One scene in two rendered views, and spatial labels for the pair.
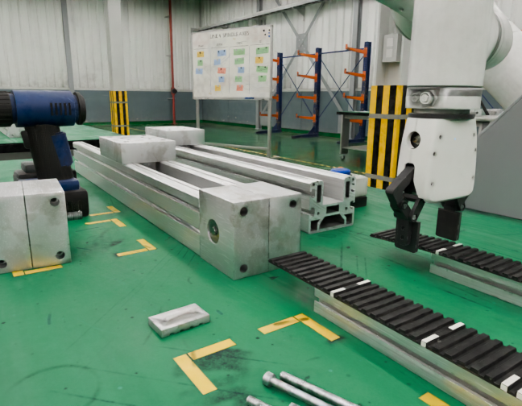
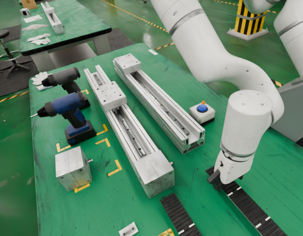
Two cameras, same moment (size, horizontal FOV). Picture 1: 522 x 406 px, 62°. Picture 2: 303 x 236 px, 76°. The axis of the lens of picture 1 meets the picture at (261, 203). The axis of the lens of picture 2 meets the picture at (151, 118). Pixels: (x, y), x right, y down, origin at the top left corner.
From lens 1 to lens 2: 0.46 m
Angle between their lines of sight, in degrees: 30
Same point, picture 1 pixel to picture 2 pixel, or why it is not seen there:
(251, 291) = (154, 208)
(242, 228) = (150, 188)
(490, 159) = not seen: hidden behind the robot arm
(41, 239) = (80, 179)
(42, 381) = not seen: outside the picture
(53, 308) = (89, 218)
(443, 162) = (233, 173)
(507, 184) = (284, 121)
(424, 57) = (227, 139)
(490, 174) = not seen: hidden behind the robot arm
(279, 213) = (164, 178)
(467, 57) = (248, 146)
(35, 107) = (63, 108)
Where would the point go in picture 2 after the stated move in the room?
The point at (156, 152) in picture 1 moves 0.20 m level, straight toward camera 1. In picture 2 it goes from (118, 103) to (117, 136)
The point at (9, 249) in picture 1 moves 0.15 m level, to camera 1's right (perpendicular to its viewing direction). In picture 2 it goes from (70, 185) to (112, 187)
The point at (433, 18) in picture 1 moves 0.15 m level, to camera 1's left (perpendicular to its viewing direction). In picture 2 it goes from (233, 129) to (163, 129)
